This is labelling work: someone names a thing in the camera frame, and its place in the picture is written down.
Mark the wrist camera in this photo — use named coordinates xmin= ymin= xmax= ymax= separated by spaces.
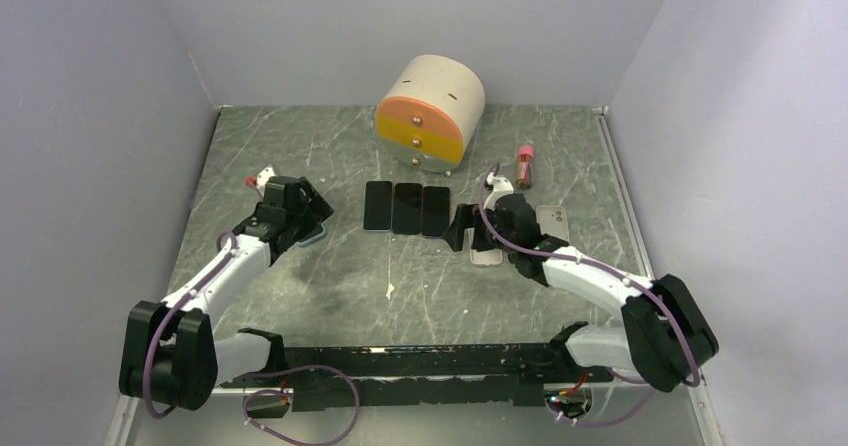
xmin=245 ymin=164 xmax=277 ymax=198
xmin=482 ymin=172 xmax=515 ymax=210

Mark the round pastel drawer cabinet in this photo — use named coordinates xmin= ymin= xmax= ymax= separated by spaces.
xmin=375 ymin=54 xmax=485 ymax=174

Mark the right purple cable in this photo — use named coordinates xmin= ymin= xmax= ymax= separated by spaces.
xmin=476 ymin=162 xmax=702 ymax=429

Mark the pink capped marker tube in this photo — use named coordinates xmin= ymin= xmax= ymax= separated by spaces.
xmin=516 ymin=144 xmax=534 ymax=190

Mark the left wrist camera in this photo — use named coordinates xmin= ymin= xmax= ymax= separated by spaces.
xmin=245 ymin=164 xmax=277 ymax=198

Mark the blue-grey bare phone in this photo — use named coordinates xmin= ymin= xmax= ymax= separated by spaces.
xmin=363 ymin=181 xmax=393 ymax=231

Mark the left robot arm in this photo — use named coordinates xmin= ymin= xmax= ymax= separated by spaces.
xmin=118 ymin=176 xmax=334 ymax=419

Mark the bare black phone removed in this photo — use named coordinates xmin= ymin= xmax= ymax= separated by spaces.
xmin=391 ymin=183 xmax=423 ymax=235

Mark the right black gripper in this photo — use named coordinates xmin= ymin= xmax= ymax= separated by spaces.
xmin=442 ymin=203 xmax=518 ymax=254

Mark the purple cable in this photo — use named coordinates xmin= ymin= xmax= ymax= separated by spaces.
xmin=142 ymin=181 xmax=362 ymax=446
xmin=476 ymin=162 xmax=702 ymax=429

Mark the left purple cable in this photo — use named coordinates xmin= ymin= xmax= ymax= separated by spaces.
xmin=142 ymin=181 xmax=362 ymax=446

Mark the purple bare phone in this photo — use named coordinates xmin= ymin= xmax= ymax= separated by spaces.
xmin=421 ymin=186 xmax=451 ymax=238

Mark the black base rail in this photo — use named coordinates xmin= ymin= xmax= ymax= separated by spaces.
xmin=227 ymin=343 xmax=612 ymax=412

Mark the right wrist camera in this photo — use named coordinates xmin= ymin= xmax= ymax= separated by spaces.
xmin=482 ymin=172 xmax=515 ymax=210

